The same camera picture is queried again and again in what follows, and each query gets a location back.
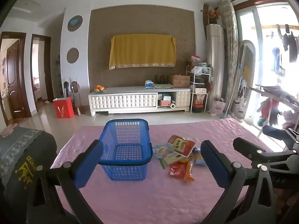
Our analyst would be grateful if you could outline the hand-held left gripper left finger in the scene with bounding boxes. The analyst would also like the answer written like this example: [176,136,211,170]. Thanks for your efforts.
[26,139,104,224]

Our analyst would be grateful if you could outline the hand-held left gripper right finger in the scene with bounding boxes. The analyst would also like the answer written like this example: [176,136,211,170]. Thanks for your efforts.
[200,141,278,224]

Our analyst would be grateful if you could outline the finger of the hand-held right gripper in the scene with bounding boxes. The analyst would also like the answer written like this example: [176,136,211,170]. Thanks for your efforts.
[263,125,299,143]
[233,137,299,168]

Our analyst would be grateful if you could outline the clear bag of white candies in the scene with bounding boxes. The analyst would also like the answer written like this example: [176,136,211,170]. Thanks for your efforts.
[190,153,206,167]

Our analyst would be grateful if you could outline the orange snack packet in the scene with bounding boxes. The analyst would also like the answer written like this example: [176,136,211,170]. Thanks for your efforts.
[183,161,195,182]

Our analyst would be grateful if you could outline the blue plastic basket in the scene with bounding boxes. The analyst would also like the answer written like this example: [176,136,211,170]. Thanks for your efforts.
[98,119,153,181]

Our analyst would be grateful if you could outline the red snack pouch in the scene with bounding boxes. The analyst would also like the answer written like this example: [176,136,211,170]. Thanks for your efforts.
[169,161,187,177]

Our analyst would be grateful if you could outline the red white snack packet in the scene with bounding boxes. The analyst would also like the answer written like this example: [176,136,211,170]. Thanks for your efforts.
[167,135,196,158]

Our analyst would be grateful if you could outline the green cracker packet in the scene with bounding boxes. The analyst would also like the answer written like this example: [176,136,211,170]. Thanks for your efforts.
[161,151,188,169]

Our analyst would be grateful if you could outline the light blue snack packet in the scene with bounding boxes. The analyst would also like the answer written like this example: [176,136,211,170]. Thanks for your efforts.
[153,144,173,160]

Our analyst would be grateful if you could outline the pink white shopping bag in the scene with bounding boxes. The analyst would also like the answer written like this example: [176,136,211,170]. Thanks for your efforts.
[209,98,226,115]

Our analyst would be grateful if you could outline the red gift bag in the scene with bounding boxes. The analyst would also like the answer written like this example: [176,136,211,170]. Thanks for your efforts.
[53,97,75,119]

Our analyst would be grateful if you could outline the pink quilted bedspread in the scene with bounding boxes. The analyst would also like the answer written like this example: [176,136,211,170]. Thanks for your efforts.
[50,118,274,224]

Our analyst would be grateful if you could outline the arched standing mirror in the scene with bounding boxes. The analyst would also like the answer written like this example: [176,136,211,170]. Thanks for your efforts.
[237,40,256,122]

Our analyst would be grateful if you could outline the white metal shelf rack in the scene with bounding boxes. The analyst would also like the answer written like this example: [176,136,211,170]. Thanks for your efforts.
[186,61,211,113]

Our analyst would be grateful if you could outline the white tufted TV cabinet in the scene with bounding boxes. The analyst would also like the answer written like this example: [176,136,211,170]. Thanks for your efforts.
[88,86,192,116]

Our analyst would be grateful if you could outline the white plastic bag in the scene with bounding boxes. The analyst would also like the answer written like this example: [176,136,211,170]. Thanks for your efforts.
[192,66,211,76]

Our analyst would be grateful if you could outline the pink floral cloth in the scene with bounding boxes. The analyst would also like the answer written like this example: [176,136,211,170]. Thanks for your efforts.
[0,124,17,138]

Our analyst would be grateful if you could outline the standing air conditioner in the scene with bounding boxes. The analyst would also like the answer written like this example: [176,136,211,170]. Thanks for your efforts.
[206,24,225,108]

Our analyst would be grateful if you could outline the cardboard box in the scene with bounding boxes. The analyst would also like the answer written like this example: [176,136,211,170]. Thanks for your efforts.
[170,75,191,88]

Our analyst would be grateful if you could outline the dark hanging clothes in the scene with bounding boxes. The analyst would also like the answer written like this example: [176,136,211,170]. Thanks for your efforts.
[266,23,299,63]

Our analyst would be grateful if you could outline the patterned curtain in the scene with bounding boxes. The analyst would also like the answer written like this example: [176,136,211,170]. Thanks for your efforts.
[218,0,240,117]

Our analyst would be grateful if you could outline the dark wooden door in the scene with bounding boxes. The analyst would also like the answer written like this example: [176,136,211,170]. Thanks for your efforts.
[0,31,32,126]

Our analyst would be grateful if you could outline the yellow cloth cover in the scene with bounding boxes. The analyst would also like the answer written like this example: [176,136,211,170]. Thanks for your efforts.
[109,35,177,70]

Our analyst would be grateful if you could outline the vase of dried flowers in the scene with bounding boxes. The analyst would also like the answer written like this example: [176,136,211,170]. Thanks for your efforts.
[206,8,221,25]

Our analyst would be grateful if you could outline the dark wooden doorway frame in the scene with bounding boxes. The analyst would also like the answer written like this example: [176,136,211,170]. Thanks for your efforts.
[30,34,55,103]

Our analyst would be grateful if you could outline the brown round wall disc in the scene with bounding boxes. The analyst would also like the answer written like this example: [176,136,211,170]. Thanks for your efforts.
[67,48,79,63]

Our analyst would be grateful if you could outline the blue round wall plate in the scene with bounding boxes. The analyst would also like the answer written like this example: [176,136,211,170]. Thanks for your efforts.
[68,15,83,32]

